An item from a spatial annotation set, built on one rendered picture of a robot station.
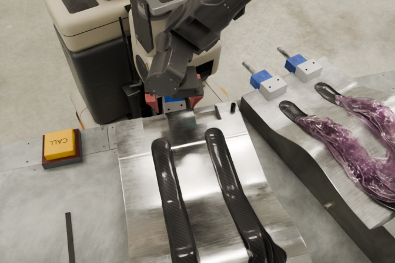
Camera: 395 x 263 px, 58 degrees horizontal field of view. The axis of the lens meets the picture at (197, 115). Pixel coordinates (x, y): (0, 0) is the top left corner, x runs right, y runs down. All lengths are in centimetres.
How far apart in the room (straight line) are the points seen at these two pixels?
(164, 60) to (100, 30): 60
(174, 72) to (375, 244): 45
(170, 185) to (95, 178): 19
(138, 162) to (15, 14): 221
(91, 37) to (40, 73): 110
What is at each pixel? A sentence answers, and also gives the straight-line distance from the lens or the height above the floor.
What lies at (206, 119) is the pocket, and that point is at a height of 86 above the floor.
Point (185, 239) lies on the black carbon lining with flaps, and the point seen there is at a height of 91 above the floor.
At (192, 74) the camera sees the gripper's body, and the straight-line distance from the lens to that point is 76.
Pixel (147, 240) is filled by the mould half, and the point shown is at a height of 91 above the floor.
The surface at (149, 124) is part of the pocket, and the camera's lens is 76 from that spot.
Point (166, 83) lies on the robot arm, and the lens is 62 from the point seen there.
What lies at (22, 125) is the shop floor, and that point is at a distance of 205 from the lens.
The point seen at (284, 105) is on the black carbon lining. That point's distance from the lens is 84.
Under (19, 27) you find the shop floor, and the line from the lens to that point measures 266.
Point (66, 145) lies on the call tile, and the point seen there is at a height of 84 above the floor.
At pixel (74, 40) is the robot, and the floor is 75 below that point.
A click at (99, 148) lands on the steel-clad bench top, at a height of 80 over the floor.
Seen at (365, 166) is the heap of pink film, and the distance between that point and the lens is 73.
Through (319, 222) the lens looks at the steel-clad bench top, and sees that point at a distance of 77.
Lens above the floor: 148
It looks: 52 degrees down
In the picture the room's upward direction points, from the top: straight up
